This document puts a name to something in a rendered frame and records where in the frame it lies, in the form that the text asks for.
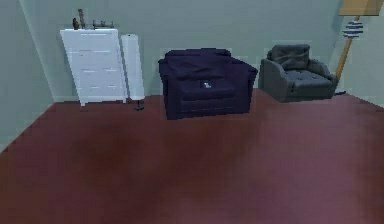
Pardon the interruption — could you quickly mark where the dark blue armchair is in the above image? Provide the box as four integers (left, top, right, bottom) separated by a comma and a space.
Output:
157, 47, 259, 121

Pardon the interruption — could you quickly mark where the white cylinder floor lamp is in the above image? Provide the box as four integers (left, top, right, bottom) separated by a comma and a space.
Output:
120, 33, 146, 112

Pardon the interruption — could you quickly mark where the white chest of drawers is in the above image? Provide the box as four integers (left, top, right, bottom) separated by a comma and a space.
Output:
59, 28, 128, 107

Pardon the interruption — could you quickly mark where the grey armchair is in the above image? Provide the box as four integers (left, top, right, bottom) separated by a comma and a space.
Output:
258, 43, 340, 104

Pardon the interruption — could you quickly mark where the dark grey rack ornament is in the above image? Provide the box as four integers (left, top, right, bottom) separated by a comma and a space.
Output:
92, 19, 115, 30

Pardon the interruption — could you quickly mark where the wooden floor lamp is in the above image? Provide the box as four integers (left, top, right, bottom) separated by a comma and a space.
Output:
334, 0, 384, 95

